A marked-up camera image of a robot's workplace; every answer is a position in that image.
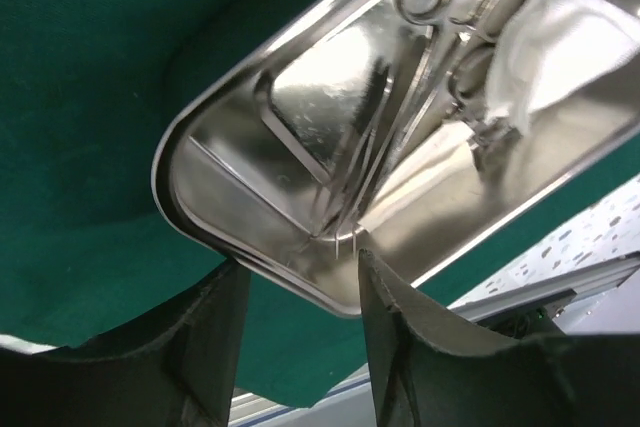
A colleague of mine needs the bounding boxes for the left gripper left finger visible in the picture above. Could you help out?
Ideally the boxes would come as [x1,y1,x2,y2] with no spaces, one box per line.
[1,260,250,426]

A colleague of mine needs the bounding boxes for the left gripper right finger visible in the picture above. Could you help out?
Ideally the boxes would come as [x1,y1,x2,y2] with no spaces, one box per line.
[358,250,639,426]

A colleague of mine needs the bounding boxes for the stainless steel tray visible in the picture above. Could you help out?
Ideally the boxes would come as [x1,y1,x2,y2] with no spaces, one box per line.
[151,0,639,317]

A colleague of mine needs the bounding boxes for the green surgical cloth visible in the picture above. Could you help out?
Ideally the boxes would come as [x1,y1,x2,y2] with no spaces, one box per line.
[0,0,640,411]

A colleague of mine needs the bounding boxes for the steel forceps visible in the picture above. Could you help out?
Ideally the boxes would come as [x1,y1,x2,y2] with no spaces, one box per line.
[358,0,506,225]

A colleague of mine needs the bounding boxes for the steel surgical scissors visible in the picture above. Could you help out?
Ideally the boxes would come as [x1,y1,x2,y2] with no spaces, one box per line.
[321,0,452,253]

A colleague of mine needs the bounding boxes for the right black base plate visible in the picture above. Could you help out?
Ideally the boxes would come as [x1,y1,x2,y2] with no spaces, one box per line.
[478,289,577,340]

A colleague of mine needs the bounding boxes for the aluminium frame rails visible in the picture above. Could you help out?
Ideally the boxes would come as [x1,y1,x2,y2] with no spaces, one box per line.
[231,253,639,426]

